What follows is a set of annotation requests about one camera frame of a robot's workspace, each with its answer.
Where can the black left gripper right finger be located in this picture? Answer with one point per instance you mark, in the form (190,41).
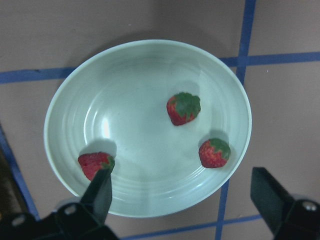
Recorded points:
(270,198)

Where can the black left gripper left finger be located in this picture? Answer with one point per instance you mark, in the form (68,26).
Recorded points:
(98,196)

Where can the red strawberry green top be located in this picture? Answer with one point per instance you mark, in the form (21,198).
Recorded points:
(183,108)

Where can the pale green plate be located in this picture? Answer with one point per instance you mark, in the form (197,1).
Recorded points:
(115,102)

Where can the red strawberry round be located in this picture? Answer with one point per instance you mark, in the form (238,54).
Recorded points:
(214,153)

